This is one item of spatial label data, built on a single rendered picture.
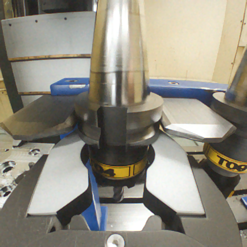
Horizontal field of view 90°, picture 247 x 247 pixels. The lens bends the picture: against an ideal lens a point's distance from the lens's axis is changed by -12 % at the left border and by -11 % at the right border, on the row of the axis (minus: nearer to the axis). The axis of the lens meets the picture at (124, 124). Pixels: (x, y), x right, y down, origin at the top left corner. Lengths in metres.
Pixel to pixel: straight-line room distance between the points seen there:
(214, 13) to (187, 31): 0.23
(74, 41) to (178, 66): 0.74
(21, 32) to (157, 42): 0.78
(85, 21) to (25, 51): 0.30
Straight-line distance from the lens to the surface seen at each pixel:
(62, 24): 0.70
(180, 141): 1.29
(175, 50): 1.12
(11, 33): 0.82
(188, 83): 0.17
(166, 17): 1.12
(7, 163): 0.50
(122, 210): 0.40
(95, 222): 0.32
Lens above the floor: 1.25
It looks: 28 degrees down
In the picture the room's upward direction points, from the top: 2 degrees clockwise
